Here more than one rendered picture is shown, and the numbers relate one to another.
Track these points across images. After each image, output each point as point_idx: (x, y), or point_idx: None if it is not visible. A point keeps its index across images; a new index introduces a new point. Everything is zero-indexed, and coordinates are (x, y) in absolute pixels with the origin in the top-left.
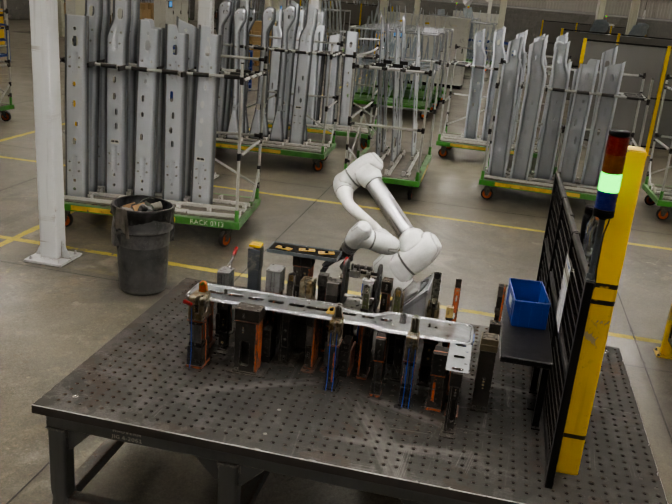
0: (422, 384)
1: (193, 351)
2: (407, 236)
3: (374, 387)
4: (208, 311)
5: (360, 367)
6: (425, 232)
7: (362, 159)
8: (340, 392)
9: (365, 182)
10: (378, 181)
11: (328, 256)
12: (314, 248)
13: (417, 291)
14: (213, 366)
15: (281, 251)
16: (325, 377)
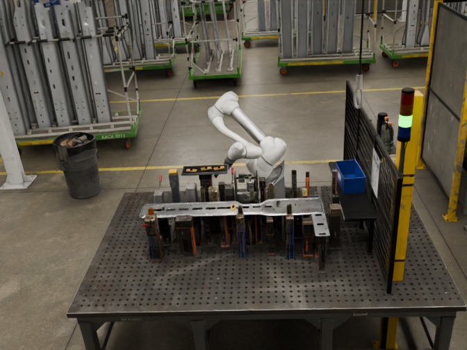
0: (296, 239)
1: (153, 251)
2: (264, 143)
3: (270, 249)
4: (157, 225)
5: (257, 237)
6: (275, 138)
7: (224, 97)
8: (250, 256)
9: (229, 112)
10: (238, 110)
11: (221, 170)
12: (210, 166)
13: (277, 176)
14: (167, 256)
15: (190, 173)
16: (239, 250)
